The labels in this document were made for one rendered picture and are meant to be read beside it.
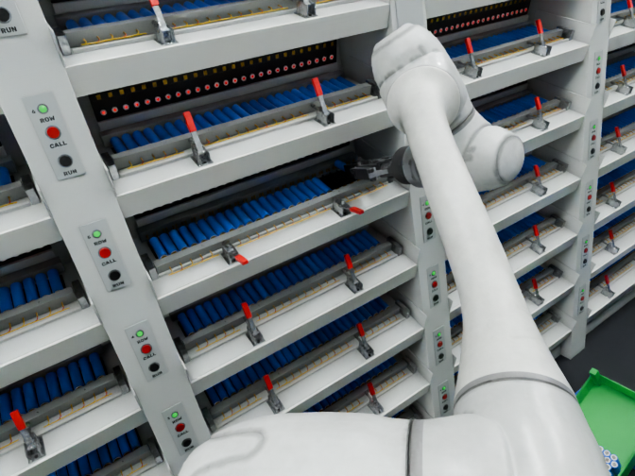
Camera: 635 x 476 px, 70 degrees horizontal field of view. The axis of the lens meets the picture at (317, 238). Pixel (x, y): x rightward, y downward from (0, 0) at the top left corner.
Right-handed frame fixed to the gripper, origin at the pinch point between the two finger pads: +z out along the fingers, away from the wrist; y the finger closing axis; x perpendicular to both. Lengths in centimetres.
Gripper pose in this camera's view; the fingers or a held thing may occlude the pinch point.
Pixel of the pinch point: (358, 168)
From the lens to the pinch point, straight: 105.6
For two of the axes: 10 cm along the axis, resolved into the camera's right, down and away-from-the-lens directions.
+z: -4.8, -0.9, 8.7
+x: 2.8, 9.3, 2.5
